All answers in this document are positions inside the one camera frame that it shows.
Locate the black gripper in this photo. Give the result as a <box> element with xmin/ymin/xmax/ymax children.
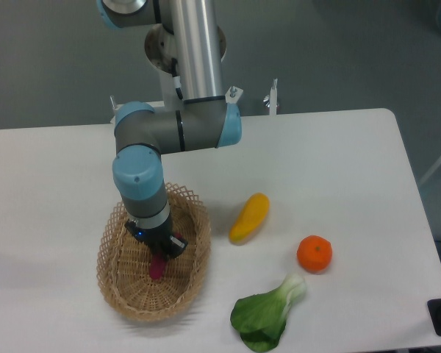
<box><xmin>124</xmin><ymin>216</ymin><xmax>188</xmax><ymax>271</ymax></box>

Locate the purple sweet potato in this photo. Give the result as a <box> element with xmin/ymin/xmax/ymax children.
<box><xmin>149</xmin><ymin>233</ymin><xmax>186</xmax><ymax>280</ymax></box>

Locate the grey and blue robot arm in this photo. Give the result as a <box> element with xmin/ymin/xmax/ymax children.
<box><xmin>97</xmin><ymin>1</ymin><xmax>242</xmax><ymax>279</ymax></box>

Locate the woven wicker basket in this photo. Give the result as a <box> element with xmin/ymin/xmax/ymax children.
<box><xmin>96</xmin><ymin>182</ymin><xmax>211</xmax><ymax>321</ymax></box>

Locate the yellow mango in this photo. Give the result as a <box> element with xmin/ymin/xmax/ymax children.
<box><xmin>229</xmin><ymin>193</ymin><xmax>270</xmax><ymax>244</ymax></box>

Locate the green bok choy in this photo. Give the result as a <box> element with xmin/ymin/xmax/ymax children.
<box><xmin>230</xmin><ymin>274</ymin><xmax>307</xmax><ymax>352</ymax></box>

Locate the orange tangerine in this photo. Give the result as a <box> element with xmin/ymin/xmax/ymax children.
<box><xmin>296</xmin><ymin>235</ymin><xmax>333</xmax><ymax>273</ymax></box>

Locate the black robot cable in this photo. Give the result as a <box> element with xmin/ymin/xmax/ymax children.
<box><xmin>171</xmin><ymin>58</ymin><xmax>185</xmax><ymax>101</ymax></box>

